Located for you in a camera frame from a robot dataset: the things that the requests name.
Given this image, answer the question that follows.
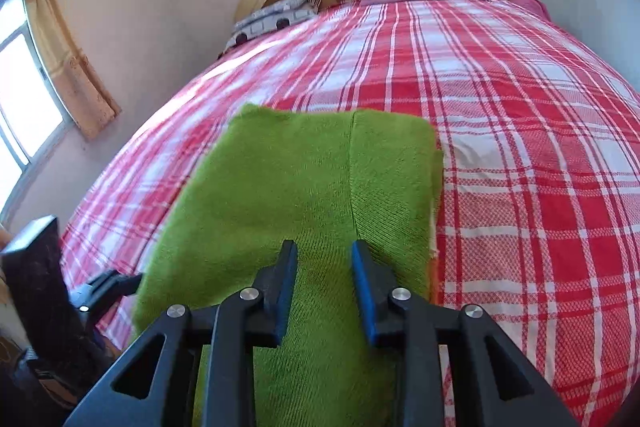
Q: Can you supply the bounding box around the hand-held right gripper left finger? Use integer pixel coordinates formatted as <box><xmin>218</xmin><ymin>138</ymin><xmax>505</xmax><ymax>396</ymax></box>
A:
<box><xmin>65</xmin><ymin>239</ymin><xmax>299</xmax><ymax>427</ymax></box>

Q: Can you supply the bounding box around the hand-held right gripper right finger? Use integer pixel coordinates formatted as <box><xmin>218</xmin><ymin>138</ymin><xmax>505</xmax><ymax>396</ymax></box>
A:
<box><xmin>351</xmin><ymin>239</ymin><xmax>581</xmax><ymax>427</ymax></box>

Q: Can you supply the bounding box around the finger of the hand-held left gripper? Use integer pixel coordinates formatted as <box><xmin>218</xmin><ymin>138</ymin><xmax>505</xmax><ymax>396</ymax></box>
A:
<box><xmin>72</xmin><ymin>270</ymin><xmax>144</xmax><ymax>314</ymax></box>

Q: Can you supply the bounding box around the green knit sweater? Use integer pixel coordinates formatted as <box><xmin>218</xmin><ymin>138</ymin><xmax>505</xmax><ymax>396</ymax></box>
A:
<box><xmin>134</xmin><ymin>103</ymin><xmax>445</xmax><ymax>427</ymax></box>

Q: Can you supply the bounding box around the window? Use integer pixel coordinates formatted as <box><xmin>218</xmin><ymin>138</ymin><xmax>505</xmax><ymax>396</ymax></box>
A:
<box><xmin>0</xmin><ymin>0</ymin><xmax>68</xmax><ymax>212</ymax></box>

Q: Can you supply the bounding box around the yellow patterned curtain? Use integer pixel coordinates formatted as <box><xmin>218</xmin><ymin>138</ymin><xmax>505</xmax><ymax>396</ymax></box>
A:
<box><xmin>22</xmin><ymin>0</ymin><xmax>122</xmax><ymax>140</ymax></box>

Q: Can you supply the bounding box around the red plaid bed sheet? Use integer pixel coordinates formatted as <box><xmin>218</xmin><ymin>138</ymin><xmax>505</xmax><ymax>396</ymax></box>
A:
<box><xmin>60</xmin><ymin>0</ymin><xmax>640</xmax><ymax>427</ymax></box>

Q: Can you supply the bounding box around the grey printed pillow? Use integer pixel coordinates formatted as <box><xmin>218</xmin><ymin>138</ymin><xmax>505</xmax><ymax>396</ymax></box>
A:
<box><xmin>220</xmin><ymin>0</ymin><xmax>321</xmax><ymax>52</ymax></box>

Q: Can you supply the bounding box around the pink pillow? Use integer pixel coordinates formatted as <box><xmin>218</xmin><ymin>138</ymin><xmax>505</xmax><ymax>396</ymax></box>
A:
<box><xmin>505</xmin><ymin>0</ymin><xmax>551</xmax><ymax>20</ymax></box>

